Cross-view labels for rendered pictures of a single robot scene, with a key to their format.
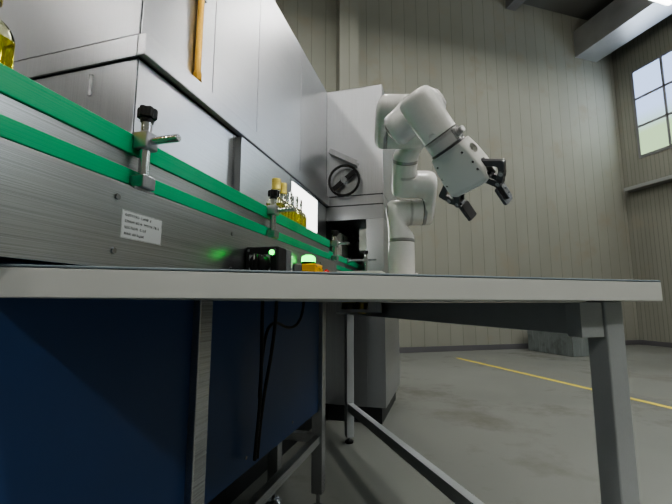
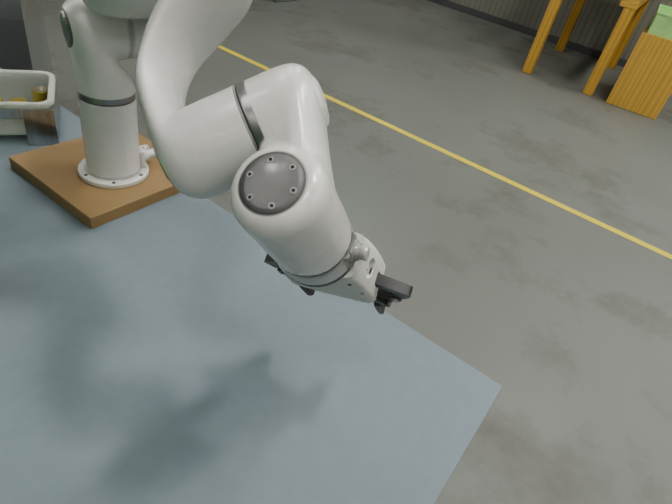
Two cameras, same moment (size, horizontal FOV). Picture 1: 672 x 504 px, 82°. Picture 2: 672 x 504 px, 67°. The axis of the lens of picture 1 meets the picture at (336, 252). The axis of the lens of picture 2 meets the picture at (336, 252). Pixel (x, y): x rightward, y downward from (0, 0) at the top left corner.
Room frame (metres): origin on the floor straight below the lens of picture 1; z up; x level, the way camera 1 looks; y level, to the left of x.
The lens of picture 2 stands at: (0.51, 0.02, 1.32)
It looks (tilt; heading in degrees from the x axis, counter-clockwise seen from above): 38 degrees down; 315
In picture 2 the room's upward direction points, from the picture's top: 13 degrees clockwise
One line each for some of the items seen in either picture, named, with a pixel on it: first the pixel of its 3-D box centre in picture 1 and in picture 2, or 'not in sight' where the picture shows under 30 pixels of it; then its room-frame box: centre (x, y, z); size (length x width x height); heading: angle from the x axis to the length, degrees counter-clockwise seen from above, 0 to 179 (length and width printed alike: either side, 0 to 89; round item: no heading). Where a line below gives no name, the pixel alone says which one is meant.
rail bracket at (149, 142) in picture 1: (157, 148); not in sight; (0.56, 0.27, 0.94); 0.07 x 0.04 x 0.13; 74
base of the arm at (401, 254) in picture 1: (405, 264); (118, 133); (1.40, -0.25, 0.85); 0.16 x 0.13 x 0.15; 100
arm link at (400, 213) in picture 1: (403, 220); (108, 47); (1.39, -0.25, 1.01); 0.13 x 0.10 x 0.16; 88
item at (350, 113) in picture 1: (364, 169); not in sight; (2.77, -0.21, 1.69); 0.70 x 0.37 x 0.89; 164
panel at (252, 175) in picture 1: (285, 209); not in sight; (1.80, 0.24, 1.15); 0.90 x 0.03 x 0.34; 164
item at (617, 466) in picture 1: (408, 406); not in sight; (1.40, -0.25, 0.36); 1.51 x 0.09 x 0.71; 16
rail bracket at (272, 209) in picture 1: (281, 214); not in sight; (1.01, 0.15, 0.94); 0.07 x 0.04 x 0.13; 74
